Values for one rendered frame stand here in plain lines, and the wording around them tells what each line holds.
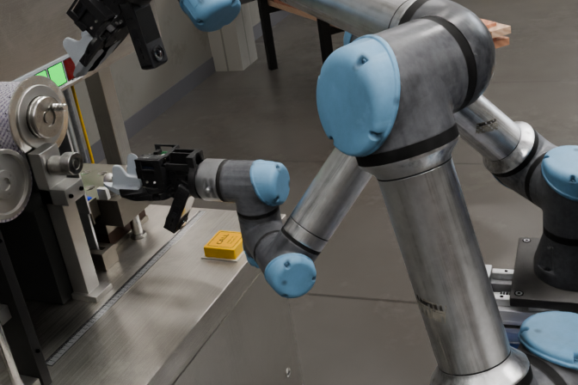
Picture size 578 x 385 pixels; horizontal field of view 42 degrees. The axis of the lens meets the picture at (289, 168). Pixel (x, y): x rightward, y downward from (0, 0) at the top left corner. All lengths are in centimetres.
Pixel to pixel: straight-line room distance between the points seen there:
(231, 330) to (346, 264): 166
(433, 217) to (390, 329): 195
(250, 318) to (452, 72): 90
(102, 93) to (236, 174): 113
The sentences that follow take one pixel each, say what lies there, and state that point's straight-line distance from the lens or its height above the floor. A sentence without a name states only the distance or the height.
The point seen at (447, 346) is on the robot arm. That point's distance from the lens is 89.
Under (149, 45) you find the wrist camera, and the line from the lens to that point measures 124.
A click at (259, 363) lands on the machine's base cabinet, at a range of 167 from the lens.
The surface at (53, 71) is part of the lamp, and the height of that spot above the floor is 120.
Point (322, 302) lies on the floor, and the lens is 294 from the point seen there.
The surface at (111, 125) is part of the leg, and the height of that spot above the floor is 90.
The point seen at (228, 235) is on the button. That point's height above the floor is 92.
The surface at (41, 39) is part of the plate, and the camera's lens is 194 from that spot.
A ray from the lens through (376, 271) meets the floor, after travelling 309.
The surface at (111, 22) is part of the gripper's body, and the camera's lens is 125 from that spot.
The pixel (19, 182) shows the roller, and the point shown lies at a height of 116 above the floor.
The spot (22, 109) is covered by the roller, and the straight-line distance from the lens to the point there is 140.
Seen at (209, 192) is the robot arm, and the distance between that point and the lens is 131.
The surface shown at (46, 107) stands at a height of 127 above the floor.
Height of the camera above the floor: 166
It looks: 24 degrees down
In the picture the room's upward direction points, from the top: 9 degrees counter-clockwise
